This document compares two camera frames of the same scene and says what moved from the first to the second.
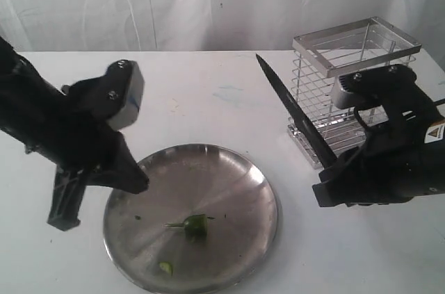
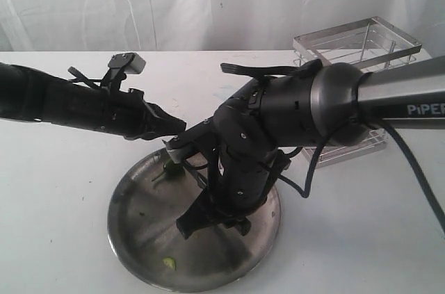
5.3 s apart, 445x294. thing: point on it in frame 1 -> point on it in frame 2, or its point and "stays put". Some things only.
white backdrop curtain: (213, 5) stays put
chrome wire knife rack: (322, 58) stays put
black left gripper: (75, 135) -> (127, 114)
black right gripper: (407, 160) -> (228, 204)
